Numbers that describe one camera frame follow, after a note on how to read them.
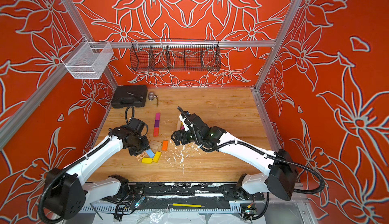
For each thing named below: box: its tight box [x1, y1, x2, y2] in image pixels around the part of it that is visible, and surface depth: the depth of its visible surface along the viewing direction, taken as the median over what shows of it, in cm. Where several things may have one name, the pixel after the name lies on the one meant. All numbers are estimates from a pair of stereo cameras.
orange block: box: [161, 140, 169, 151], surface depth 91 cm
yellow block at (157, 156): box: [152, 151, 162, 163], surface depth 86 cm
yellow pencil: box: [172, 203, 206, 208], surface depth 71 cm
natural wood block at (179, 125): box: [176, 120, 182, 131], surface depth 99 cm
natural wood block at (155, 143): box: [149, 139, 163, 147], surface depth 91 cm
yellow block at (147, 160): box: [141, 157, 153, 164], surface depth 85 cm
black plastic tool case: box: [110, 84, 148, 109], surface depth 109 cm
